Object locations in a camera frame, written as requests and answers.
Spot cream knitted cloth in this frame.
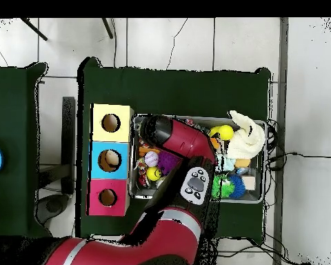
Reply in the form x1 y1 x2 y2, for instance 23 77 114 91
225 110 266 161

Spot green fuzzy monster toy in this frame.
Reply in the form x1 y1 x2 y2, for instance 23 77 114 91
212 175 236 200

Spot dark green table cloth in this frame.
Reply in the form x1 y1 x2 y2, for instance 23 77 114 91
76 56 272 245

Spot purple spiky ball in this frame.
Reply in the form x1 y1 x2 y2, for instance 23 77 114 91
157 150 183 176

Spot clear shallow bin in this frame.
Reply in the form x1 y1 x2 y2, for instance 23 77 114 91
128 114 268 205

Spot white baseball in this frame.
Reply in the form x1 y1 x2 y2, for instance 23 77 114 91
143 151 160 168

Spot green covered side table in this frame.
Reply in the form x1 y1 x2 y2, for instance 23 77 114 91
0 62 50 239

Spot black tripod leg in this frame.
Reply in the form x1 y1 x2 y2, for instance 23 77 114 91
19 17 49 42
101 17 115 40

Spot black cable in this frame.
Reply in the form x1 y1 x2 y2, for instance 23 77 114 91
266 150 331 166

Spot plain yellow ball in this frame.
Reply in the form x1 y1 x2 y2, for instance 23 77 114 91
218 124 235 141

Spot orange plastic grid block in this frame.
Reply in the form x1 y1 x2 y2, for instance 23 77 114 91
209 137 223 151

